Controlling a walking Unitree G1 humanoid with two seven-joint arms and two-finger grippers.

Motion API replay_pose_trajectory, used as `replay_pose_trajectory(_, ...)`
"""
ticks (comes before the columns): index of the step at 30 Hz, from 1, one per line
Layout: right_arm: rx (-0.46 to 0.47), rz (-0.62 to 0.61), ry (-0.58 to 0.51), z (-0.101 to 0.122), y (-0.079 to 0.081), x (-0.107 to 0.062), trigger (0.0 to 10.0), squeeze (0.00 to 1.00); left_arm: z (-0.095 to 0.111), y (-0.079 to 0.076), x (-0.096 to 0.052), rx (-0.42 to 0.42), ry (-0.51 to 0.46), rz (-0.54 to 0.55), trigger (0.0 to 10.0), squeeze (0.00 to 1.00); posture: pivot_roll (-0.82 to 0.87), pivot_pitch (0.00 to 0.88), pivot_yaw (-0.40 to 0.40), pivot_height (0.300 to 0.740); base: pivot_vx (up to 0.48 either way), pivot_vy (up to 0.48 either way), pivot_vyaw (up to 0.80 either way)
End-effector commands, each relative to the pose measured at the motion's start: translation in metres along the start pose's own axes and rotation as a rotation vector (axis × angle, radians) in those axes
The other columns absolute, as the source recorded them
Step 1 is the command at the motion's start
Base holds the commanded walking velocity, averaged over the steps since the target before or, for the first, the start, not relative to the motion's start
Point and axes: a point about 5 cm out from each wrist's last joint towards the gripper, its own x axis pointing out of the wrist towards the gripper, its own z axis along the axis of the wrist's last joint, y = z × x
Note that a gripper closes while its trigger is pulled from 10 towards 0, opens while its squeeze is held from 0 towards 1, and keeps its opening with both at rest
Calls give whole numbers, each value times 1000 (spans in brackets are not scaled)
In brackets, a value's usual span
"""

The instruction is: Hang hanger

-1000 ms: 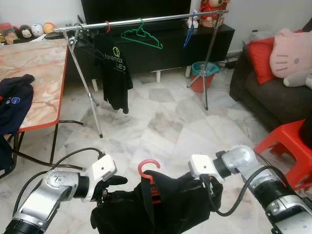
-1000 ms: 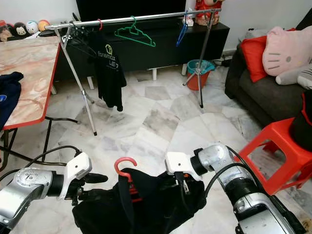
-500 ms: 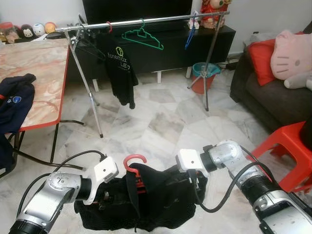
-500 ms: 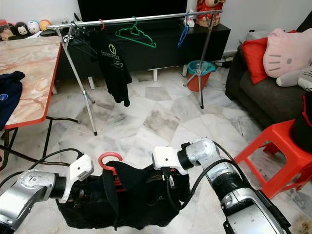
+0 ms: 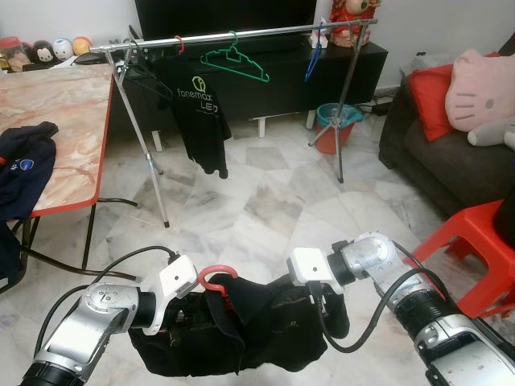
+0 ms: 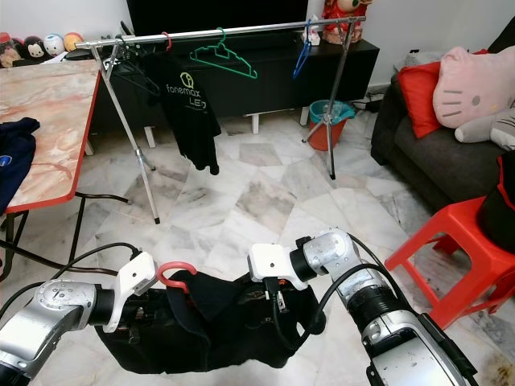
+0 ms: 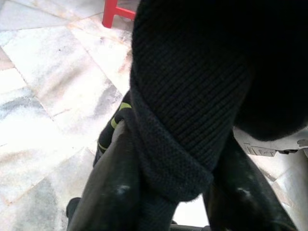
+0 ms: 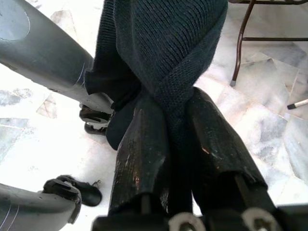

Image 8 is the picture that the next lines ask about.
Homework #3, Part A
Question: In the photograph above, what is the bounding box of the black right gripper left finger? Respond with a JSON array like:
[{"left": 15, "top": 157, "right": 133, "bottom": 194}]
[{"left": 108, "top": 100, "right": 169, "bottom": 217}]

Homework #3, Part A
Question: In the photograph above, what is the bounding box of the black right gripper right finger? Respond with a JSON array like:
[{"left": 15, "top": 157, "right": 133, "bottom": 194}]
[{"left": 187, "top": 88, "right": 268, "bottom": 217}]

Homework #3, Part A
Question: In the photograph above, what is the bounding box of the black shirt with green logo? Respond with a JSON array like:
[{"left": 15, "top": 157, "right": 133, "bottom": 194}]
[{"left": 84, "top": 0, "right": 229, "bottom": 217}]

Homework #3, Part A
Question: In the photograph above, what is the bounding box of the marble top folding table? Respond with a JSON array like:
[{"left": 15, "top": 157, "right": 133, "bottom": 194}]
[{"left": 230, "top": 0, "right": 308, "bottom": 87}]

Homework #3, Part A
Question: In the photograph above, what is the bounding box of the silver metal clothes rack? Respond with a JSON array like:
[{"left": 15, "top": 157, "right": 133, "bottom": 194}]
[{"left": 287, "top": 98, "right": 308, "bottom": 111}]

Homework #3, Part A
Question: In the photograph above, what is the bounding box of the grey right robot leg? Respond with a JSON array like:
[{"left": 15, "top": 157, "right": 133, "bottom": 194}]
[{"left": 0, "top": 175, "right": 103, "bottom": 231}]

